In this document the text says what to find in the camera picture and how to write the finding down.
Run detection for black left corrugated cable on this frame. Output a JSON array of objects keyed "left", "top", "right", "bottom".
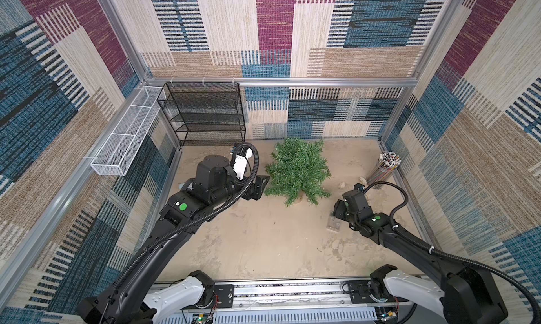
[{"left": 111, "top": 141, "right": 261, "bottom": 289}]

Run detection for black mesh shelf rack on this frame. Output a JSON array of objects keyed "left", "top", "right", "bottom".
[{"left": 157, "top": 82, "right": 247, "bottom": 146}]

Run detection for clear battery box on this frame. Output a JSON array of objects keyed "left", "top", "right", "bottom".
[{"left": 326, "top": 214, "right": 341, "bottom": 232}]

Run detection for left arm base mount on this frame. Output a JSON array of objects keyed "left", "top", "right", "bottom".
[{"left": 200, "top": 284, "right": 235, "bottom": 309}]

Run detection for small green christmas tree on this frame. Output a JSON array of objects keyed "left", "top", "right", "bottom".
[{"left": 264, "top": 138, "right": 331, "bottom": 207}]

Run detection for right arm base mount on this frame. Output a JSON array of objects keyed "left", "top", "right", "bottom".
[{"left": 341, "top": 280, "right": 411, "bottom": 305}]

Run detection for clear cup of pens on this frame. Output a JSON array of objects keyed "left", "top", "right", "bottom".
[{"left": 366, "top": 152, "right": 402, "bottom": 185}]

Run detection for clear wire string lights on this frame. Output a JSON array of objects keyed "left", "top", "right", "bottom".
[{"left": 338, "top": 176, "right": 368, "bottom": 191}]

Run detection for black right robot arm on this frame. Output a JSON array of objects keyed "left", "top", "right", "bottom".
[{"left": 332, "top": 190, "right": 509, "bottom": 323}]

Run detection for white wire wall basket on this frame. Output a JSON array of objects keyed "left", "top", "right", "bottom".
[{"left": 91, "top": 86, "right": 161, "bottom": 176}]

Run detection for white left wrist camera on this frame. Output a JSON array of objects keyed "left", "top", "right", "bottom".
[{"left": 232, "top": 144, "right": 253, "bottom": 181}]

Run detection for black right corrugated cable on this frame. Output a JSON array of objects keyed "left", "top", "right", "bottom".
[{"left": 363, "top": 181, "right": 541, "bottom": 324}]

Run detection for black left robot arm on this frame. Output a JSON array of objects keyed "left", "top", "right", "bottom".
[{"left": 77, "top": 142, "right": 270, "bottom": 323}]

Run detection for black corrugated cable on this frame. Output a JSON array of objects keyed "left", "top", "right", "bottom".
[
  {"left": 363, "top": 181, "right": 541, "bottom": 324},
  {"left": 111, "top": 141, "right": 261, "bottom": 289}
]

